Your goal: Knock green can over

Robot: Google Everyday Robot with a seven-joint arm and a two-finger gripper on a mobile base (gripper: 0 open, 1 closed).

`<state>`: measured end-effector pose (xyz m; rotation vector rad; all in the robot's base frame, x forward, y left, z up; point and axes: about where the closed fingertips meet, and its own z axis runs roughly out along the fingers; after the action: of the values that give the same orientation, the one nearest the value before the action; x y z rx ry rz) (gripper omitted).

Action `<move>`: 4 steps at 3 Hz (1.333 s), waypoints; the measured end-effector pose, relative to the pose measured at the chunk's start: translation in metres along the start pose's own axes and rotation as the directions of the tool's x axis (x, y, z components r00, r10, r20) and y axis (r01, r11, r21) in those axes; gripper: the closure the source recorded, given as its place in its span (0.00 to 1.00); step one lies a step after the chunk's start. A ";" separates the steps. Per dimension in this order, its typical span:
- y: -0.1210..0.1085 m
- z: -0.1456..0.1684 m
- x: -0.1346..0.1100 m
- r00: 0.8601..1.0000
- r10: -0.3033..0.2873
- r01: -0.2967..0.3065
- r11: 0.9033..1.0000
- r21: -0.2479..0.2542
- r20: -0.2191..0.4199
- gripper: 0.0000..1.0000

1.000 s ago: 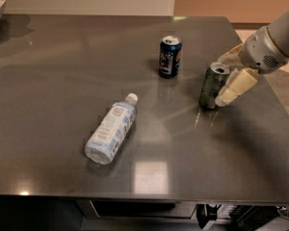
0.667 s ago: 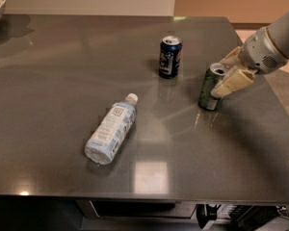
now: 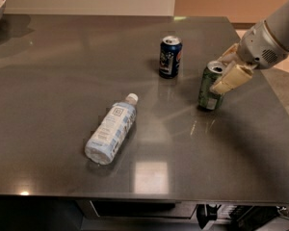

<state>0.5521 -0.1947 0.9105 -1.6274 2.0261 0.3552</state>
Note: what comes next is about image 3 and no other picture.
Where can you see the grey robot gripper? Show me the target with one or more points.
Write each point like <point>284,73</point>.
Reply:
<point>258,47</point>

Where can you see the green soda can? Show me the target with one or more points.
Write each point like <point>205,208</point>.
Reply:
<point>207,99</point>

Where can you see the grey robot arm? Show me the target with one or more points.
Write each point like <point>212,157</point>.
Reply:
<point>278,23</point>

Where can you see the blue pepsi can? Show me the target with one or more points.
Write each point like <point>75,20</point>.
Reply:
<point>170,56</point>

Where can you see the clear plastic water bottle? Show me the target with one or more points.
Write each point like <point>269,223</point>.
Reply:
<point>103,145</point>

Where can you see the dark drawer under counter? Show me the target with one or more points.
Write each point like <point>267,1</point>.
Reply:
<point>136,209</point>

